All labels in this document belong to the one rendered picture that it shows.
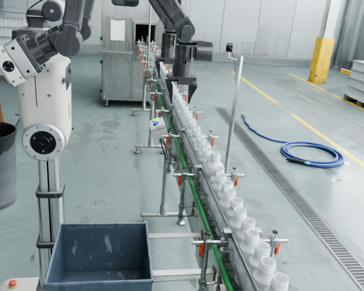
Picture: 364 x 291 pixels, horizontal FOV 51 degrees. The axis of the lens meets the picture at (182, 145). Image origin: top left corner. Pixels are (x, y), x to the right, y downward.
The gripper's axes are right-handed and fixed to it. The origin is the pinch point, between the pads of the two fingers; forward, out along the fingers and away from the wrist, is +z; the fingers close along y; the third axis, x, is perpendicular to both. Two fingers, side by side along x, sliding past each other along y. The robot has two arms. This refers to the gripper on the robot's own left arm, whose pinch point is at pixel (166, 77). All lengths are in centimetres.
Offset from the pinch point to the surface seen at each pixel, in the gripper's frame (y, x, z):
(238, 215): -15, 82, 24
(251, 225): -17, 88, 23
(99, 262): 26, 54, 61
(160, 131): -0.1, -10.4, 30.3
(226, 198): -15, 70, 25
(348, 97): -441, -546, 127
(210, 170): -14, 48, 25
